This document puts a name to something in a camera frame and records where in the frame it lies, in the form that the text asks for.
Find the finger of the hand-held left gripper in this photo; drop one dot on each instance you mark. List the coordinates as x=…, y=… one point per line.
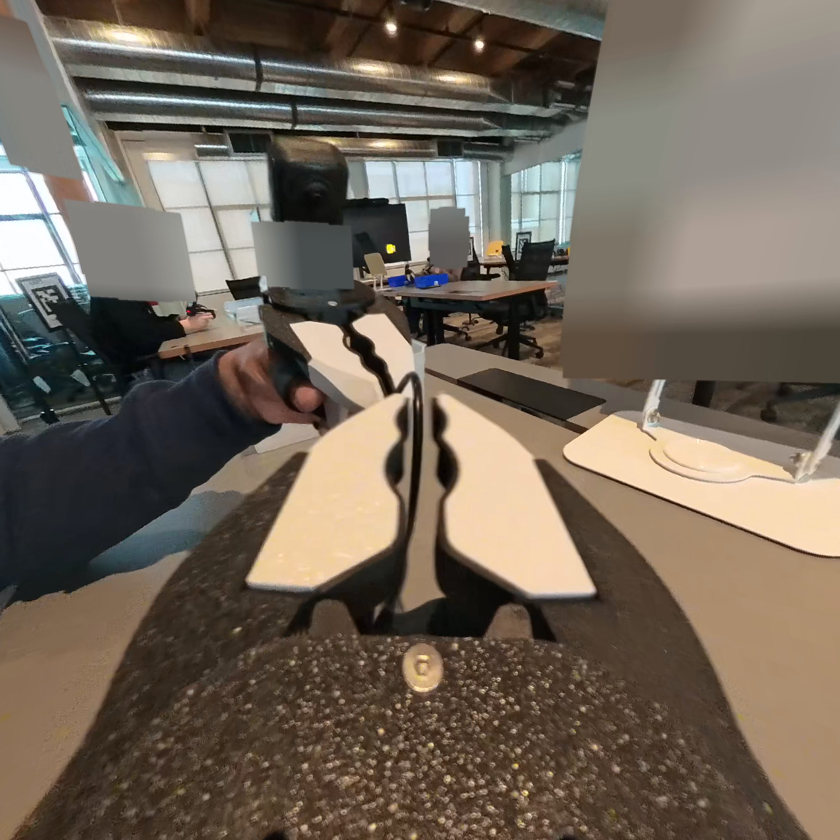
x=334, y=361
x=390, y=341

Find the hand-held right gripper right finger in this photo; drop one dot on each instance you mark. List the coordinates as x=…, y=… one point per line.
x=512, y=525

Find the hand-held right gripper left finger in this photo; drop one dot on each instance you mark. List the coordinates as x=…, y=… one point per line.
x=328, y=518

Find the person's left forearm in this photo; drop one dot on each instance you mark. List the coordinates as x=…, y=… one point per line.
x=98, y=472

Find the person's left hand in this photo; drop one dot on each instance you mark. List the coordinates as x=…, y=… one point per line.
x=249, y=380

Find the blue plastic box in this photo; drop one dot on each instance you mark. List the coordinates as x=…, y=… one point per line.
x=400, y=281
x=432, y=281

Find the beige document stand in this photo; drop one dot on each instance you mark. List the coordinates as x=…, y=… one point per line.
x=374, y=266

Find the black monitor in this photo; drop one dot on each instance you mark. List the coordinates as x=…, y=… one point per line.
x=380, y=226

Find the black office chair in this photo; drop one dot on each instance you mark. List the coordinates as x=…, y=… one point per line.
x=243, y=287
x=535, y=262

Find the black desk mat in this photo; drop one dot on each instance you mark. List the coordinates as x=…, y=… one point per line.
x=525, y=390

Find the printed marker board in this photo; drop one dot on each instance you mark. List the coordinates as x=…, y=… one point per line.
x=43, y=298

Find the silver ventilation duct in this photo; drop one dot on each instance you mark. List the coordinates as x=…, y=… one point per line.
x=197, y=65

